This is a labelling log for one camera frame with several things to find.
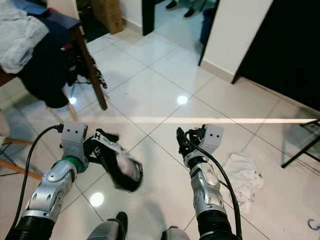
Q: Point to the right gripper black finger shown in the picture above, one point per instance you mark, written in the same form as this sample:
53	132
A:
192	137
182	141

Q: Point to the black shorts white lettered waistband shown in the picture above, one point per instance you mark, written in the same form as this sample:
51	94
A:
122	170

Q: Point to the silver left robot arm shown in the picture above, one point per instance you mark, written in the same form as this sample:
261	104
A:
52	185

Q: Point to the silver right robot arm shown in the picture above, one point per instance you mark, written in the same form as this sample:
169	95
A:
205	187

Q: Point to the white chair wooden legs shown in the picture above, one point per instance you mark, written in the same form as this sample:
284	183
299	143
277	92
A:
30	172
72	112

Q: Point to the white crumpled cloth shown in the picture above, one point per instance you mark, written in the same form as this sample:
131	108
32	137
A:
242	180

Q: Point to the navy garment red white logo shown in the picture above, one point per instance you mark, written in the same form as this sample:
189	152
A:
50	70

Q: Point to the dark blue bin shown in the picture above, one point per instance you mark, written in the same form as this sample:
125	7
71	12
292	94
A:
207	25

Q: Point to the black door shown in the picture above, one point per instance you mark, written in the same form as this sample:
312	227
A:
280	50

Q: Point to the person legs dark shoes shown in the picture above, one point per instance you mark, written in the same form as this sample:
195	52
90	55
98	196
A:
195	10

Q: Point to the pale grey garment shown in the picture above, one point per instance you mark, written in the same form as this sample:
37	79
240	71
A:
20	35

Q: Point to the brown cardboard box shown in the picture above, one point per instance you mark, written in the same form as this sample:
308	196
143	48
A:
107	15

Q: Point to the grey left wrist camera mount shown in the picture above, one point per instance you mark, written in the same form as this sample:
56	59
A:
75	142

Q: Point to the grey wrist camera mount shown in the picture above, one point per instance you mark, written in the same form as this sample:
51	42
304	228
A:
212	137
75	142

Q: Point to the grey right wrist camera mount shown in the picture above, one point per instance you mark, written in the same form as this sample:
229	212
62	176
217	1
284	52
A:
212	137

